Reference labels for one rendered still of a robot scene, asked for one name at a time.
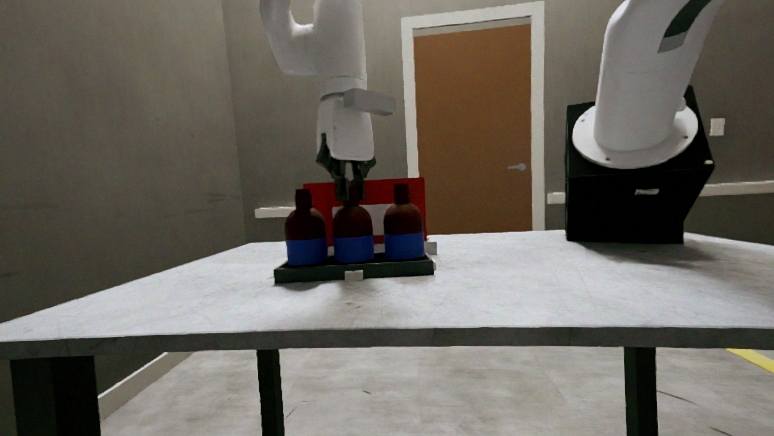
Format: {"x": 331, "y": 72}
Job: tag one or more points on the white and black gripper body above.
{"x": 352, "y": 137}

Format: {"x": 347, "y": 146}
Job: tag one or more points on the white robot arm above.
{"x": 650, "y": 51}

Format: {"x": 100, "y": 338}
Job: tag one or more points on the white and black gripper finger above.
{"x": 360, "y": 174}
{"x": 336, "y": 168}

